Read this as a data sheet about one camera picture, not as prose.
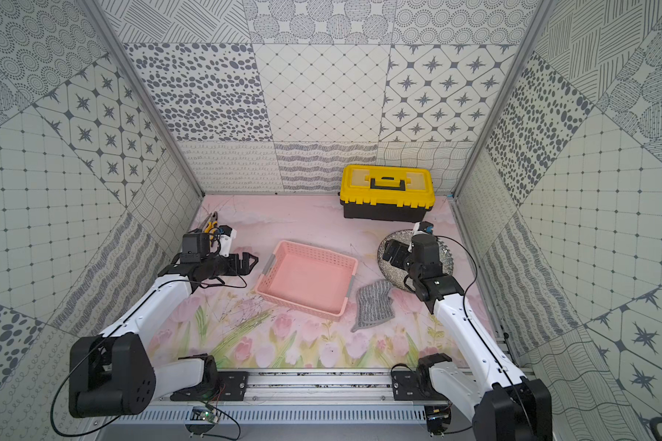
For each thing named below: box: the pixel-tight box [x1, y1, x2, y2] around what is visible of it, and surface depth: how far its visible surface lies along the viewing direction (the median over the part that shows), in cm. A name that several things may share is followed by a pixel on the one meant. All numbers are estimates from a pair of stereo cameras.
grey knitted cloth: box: [351, 280, 395, 333], surface depth 88 cm
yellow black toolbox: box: [339, 165, 436, 224], surface depth 103 cm
